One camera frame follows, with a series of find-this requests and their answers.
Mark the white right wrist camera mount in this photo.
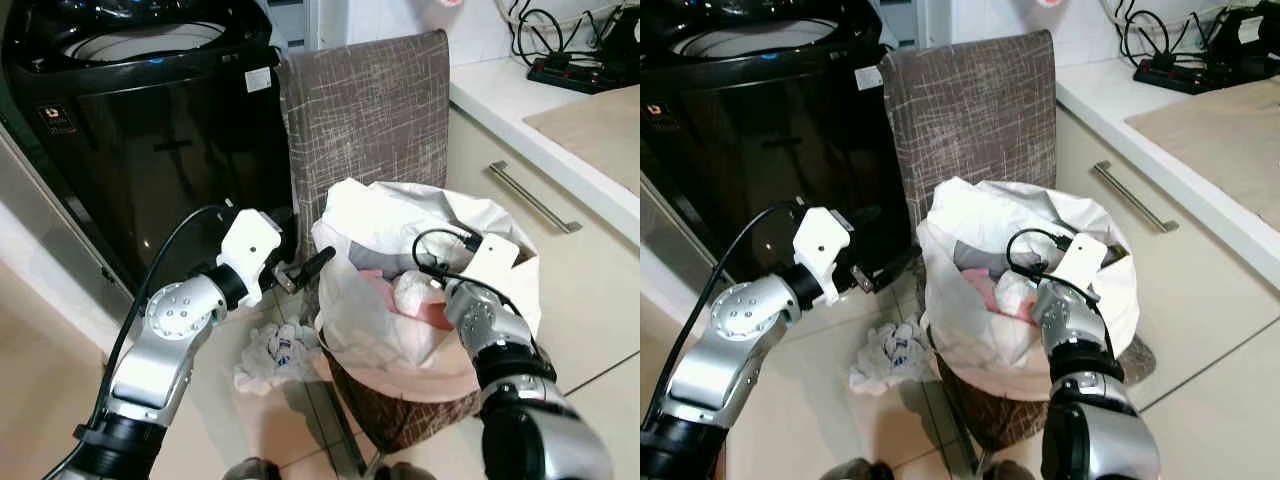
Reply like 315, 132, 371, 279
1050, 232, 1110, 292
462, 233, 522, 292

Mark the black countertop appliance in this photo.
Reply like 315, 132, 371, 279
1205, 3, 1280, 81
590, 5, 641, 77

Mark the white cloth with blue print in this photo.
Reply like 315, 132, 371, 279
235, 320, 326, 394
850, 322, 936, 397

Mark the black top-load washing machine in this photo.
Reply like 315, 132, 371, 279
0, 0, 296, 293
640, 0, 896, 289

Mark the black coiled power cable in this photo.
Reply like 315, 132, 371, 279
508, 5, 603, 67
1116, 5, 1213, 67

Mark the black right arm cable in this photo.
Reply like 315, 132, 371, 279
1006, 228, 1119, 361
412, 228, 543, 373

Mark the beige kitchen cabinet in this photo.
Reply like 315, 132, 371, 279
445, 55, 641, 393
1055, 55, 1280, 403

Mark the dark brown laundry basket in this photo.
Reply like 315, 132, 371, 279
928, 335, 1053, 452
320, 330, 483, 454

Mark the crumpled white garment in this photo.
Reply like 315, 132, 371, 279
995, 270, 1041, 317
390, 270, 447, 317

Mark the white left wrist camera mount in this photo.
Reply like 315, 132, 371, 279
217, 208, 284, 309
795, 207, 854, 307

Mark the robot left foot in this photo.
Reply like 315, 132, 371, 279
222, 457, 283, 480
820, 458, 881, 480

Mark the black power strip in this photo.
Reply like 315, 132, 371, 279
1133, 55, 1227, 96
527, 55, 617, 96

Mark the beige counter mat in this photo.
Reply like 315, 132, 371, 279
523, 85, 641, 197
1125, 78, 1280, 232

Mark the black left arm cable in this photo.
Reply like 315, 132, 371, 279
645, 203, 807, 433
75, 205, 236, 441

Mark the pink garment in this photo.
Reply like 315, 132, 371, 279
355, 268, 456, 331
962, 267, 1041, 327

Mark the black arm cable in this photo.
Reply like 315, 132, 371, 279
412, 228, 543, 373
1006, 228, 1119, 361
75, 205, 236, 441
645, 203, 807, 433

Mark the large white cloth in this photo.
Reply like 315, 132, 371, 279
917, 177, 1141, 373
312, 178, 543, 373

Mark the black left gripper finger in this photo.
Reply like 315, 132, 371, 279
870, 246, 916, 292
295, 246, 337, 291

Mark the silver cabinet bar handle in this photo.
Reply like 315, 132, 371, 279
488, 161, 583, 234
1092, 161, 1179, 233

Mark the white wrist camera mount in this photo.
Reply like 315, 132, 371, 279
795, 207, 854, 307
217, 208, 284, 309
462, 233, 522, 292
1050, 232, 1110, 292

